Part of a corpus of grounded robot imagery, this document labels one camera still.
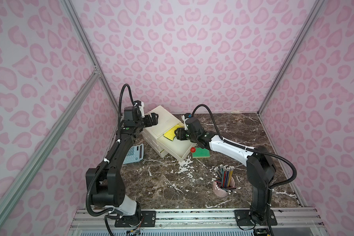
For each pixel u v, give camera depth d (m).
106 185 0.43
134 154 0.95
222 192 0.72
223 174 0.75
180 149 0.80
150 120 0.75
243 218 0.73
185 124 0.69
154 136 0.81
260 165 0.48
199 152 0.95
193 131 0.68
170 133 0.86
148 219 0.74
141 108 0.77
